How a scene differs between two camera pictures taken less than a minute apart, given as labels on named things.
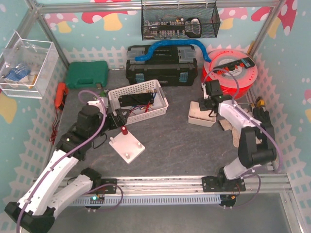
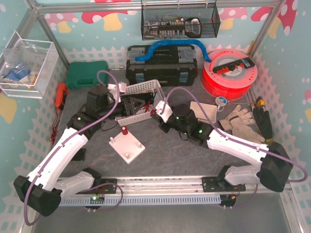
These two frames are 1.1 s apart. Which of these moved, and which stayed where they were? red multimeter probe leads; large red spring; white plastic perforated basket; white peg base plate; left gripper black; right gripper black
Moved: right gripper black; left gripper black
Stayed: white peg base plate; large red spring; red multimeter probe leads; white plastic perforated basket
